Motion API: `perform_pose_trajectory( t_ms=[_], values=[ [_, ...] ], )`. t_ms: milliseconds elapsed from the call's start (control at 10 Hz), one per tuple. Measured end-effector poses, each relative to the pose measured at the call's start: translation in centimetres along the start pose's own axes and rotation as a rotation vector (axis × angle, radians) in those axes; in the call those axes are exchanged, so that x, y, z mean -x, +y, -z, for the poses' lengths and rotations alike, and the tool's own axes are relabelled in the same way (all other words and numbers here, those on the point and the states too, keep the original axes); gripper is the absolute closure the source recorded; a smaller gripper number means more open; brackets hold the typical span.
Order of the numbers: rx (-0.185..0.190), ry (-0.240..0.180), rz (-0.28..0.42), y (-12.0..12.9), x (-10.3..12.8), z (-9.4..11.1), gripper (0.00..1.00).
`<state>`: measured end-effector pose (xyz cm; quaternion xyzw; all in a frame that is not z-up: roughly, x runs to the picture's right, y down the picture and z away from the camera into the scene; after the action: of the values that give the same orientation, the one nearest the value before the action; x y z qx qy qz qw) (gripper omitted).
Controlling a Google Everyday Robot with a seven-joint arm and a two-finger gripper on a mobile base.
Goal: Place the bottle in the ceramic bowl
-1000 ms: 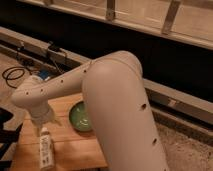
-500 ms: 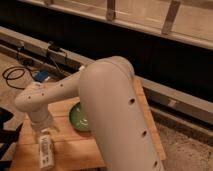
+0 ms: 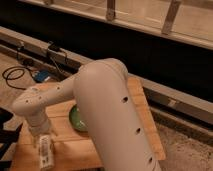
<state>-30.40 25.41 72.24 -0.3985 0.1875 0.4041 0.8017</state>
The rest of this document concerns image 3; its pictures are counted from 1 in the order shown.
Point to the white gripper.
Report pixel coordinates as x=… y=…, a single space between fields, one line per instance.
x=39 y=128

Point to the white plastic bottle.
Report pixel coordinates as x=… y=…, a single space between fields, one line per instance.
x=46 y=157

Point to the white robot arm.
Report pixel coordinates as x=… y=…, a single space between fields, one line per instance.
x=121 y=145

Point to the green ceramic bowl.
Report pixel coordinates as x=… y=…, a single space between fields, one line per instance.
x=75 y=119

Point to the black object at left edge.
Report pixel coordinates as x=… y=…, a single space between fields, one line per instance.
x=8 y=140

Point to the blue box on floor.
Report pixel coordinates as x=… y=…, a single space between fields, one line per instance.
x=41 y=76

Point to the black power adapter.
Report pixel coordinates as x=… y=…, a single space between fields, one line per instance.
x=56 y=48

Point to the grey baseboard rail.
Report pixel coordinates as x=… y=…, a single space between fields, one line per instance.
x=100 y=90

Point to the wooden window frame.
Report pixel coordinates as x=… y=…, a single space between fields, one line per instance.
x=187 y=21

